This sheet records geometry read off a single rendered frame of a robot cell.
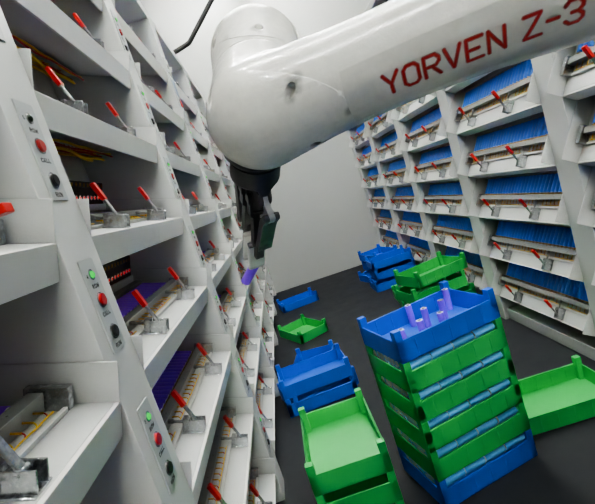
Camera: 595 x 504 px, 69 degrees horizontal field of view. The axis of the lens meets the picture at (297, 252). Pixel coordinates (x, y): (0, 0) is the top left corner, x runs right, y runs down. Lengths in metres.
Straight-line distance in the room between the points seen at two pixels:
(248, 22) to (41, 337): 0.42
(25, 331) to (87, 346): 0.07
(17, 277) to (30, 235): 0.09
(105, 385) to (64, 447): 0.10
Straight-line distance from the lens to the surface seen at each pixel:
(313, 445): 1.36
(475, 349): 1.20
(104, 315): 0.60
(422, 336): 1.10
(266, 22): 0.52
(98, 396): 0.59
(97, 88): 1.32
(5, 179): 0.59
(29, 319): 0.59
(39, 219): 0.57
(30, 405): 0.57
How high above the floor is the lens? 0.86
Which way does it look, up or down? 8 degrees down
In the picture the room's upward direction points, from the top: 18 degrees counter-clockwise
